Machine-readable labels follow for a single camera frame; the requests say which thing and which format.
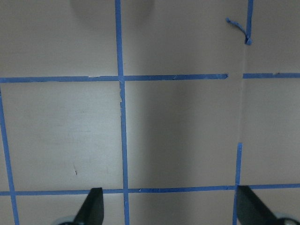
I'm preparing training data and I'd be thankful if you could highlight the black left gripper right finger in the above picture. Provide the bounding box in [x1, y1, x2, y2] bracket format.
[236, 186, 281, 225]

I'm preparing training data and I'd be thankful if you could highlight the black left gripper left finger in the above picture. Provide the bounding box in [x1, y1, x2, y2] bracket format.
[73, 187, 104, 223]

